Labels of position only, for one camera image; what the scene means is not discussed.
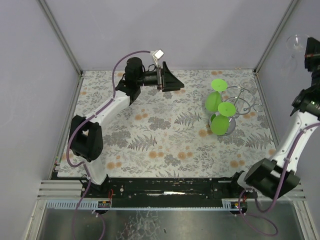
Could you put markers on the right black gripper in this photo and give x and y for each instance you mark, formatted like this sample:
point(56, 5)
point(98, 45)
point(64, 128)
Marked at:
point(312, 55)

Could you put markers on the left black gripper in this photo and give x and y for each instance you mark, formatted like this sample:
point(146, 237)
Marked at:
point(160, 78)

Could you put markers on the clear wine glass front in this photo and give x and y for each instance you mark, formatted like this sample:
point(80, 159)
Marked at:
point(296, 44)

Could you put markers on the clear wine glass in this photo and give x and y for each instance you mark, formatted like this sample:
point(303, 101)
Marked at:
point(296, 44)
point(248, 84)

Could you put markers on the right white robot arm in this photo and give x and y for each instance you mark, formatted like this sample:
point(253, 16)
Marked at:
point(276, 176)

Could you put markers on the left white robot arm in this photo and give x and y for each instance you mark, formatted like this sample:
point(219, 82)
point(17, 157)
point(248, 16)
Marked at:
point(86, 137)

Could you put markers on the green wine glass rear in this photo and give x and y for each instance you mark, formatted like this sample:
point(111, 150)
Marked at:
point(214, 99)

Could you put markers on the green wine glass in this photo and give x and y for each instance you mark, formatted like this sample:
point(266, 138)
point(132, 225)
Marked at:
point(222, 122)
point(214, 99)

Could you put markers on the green wine glass front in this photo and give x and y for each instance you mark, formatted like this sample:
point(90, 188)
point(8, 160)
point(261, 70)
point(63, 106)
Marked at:
point(222, 122)

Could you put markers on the chrome wine glass rack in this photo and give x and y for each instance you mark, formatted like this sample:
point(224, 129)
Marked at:
point(243, 99)

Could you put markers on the floral table mat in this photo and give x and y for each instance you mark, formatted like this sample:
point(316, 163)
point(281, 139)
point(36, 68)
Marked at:
point(167, 134)

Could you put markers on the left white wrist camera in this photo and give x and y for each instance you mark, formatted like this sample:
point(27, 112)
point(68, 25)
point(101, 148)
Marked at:
point(156, 56)

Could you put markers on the grey cable duct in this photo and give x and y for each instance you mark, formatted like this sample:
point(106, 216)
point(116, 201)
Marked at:
point(105, 205)

